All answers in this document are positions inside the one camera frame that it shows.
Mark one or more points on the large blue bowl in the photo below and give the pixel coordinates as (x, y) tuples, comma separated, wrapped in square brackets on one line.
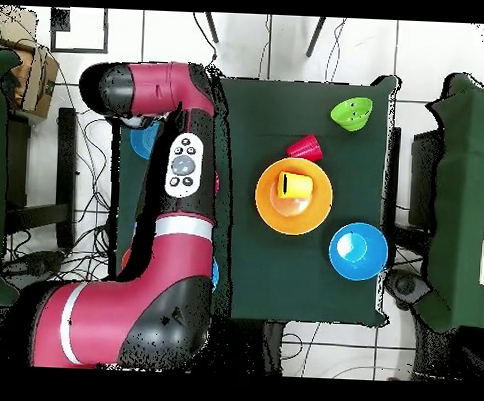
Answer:
[(215, 273), (358, 251)]

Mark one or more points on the small blue bowl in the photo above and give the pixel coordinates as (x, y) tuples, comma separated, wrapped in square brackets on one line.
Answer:
[(142, 144)]

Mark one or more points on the green bowl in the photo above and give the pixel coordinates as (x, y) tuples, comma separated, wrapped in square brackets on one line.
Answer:
[(352, 113)]

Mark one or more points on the orange bowl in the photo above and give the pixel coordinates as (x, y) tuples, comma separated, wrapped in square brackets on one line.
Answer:
[(124, 259)]

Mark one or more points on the cardboard box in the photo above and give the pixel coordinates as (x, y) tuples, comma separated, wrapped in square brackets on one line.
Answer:
[(39, 83)]

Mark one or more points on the black tripod leg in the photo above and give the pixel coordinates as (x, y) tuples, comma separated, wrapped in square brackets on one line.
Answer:
[(315, 37), (212, 29)]

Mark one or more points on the yellow cup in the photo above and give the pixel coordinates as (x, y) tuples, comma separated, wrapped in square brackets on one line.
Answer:
[(296, 186)]

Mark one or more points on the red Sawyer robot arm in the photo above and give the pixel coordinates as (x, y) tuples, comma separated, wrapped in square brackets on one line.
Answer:
[(141, 304)]

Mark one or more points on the pink bowl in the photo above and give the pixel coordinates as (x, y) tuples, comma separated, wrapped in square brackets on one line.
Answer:
[(217, 183)]

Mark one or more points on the black square frame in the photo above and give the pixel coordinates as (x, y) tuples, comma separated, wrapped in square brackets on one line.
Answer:
[(59, 20)]

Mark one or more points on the black stand base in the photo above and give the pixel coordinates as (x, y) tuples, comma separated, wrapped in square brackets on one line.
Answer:
[(37, 265), (406, 285)]

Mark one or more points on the black table frame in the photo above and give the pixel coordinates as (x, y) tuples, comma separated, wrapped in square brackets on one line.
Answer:
[(65, 176)]

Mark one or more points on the large yellow bowl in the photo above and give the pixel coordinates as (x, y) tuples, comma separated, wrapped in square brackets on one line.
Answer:
[(317, 208)]

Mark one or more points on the red cup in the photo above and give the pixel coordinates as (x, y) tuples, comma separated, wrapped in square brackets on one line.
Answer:
[(306, 149)]

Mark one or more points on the black box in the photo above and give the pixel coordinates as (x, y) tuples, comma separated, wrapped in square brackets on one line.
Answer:
[(423, 180)]

